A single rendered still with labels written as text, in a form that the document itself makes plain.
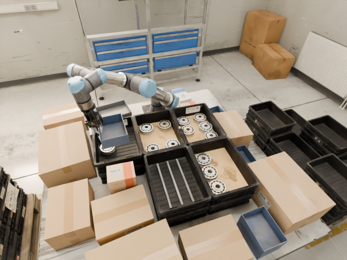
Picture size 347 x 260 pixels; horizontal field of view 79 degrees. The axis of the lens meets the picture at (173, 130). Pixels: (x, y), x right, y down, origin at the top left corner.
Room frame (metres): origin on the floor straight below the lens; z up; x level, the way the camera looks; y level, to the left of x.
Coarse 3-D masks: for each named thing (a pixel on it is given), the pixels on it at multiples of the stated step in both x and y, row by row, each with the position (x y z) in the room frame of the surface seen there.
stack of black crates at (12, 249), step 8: (0, 224) 0.57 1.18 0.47; (0, 232) 0.54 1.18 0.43; (8, 232) 0.56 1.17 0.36; (16, 232) 0.60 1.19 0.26; (0, 240) 0.49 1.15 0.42; (8, 240) 0.52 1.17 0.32; (16, 240) 0.55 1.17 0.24; (0, 248) 0.44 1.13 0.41; (8, 248) 0.47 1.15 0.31; (16, 248) 0.50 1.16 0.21; (0, 256) 0.40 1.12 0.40; (8, 256) 0.42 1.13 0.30; (16, 256) 0.45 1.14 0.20
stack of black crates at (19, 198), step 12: (0, 168) 0.95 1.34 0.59; (0, 180) 0.86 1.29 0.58; (0, 192) 0.78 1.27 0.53; (24, 192) 0.96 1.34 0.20; (0, 204) 0.70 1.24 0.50; (24, 204) 0.87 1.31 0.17; (0, 216) 0.62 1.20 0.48; (12, 216) 0.70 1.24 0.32; (24, 216) 0.77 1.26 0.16; (12, 228) 0.62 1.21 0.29
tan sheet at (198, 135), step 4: (188, 116) 1.35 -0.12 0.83; (192, 116) 1.35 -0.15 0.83; (192, 120) 1.30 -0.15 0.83; (192, 124) 1.25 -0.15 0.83; (196, 124) 1.25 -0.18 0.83; (196, 128) 1.20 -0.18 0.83; (212, 128) 1.21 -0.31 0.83; (196, 132) 1.16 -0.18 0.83; (200, 132) 1.17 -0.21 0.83; (192, 136) 1.12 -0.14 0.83; (196, 136) 1.12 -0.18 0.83; (200, 136) 1.12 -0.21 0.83; (188, 140) 1.07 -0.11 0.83; (192, 140) 1.08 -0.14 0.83; (196, 140) 1.08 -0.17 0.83
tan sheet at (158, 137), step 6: (168, 120) 1.29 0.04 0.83; (138, 126) 1.21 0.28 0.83; (156, 126) 1.22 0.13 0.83; (156, 132) 1.15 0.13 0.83; (162, 132) 1.15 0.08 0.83; (168, 132) 1.16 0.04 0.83; (174, 132) 1.16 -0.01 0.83; (144, 138) 1.09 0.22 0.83; (150, 138) 1.09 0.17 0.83; (156, 138) 1.09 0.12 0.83; (162, 138) 1.09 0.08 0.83; (168, 138) 1.09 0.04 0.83; (174, 138) 1.09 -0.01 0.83; (144, 144) 1.02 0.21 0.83; (162, 144) 1.03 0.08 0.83; (144, 150) 0.97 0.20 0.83
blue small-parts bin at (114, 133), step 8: (104, 120) 0.97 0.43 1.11; (112, 120) 0.99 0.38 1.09; (120, 120) 1.01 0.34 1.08; (104, 128) 0.94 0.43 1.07; (112, 128) 0.94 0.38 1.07; (120, 128) 0.94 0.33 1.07; (104, 136) 0.87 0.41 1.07; (112, 136) 0.87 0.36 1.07; (120, 136) 0.81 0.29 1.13; (104, 144) 0.78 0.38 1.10; (112, 144) 0.79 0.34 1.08; (120, 144) 0.81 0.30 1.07
